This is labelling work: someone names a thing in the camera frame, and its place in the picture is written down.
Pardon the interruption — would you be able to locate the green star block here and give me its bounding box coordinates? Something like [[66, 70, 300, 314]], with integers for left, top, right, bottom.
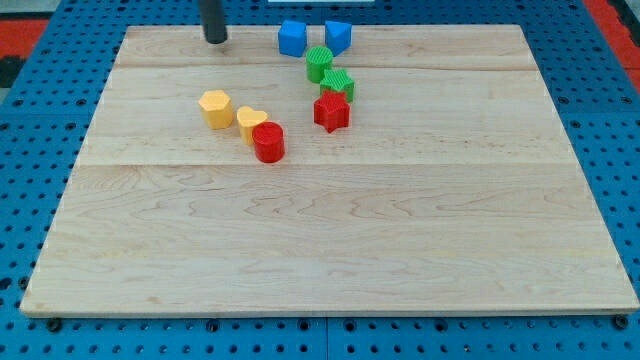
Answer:
[[320, 69, 355, 103]]

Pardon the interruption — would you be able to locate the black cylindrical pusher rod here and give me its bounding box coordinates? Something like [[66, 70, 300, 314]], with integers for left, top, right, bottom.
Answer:
[[198, 0, 228, 44]]

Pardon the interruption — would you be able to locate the blue cube block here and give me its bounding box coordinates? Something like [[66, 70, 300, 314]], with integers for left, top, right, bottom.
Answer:
[[277, 20, 307, 58]]

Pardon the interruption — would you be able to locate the red cylinder block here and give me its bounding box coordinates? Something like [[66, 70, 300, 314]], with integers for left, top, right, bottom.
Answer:
[[252, 121, 285, 163]]

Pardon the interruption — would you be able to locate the light wooden board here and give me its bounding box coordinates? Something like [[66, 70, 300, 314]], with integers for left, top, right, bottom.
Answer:
[[21, 25, 639, 318]]

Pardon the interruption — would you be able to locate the green cylinder block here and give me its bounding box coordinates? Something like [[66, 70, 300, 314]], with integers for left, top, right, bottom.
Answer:
[[306, 46, 334, 83]]

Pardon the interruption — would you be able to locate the yellow heart block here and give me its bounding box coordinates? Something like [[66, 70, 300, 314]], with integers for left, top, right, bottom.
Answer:
[[236, 106, 269, 146]]

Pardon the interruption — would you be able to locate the blue triangular prism block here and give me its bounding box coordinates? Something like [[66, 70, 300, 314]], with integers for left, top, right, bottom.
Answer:
[[325, 21, 352, 56]]

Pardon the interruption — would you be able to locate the red star block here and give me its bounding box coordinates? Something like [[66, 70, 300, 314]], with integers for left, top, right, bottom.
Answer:
[[313, 90, 351, 133]]

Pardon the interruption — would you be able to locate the yellow hexagon block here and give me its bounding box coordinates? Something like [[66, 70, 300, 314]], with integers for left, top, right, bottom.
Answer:
[[198, 90, 234, 130]]

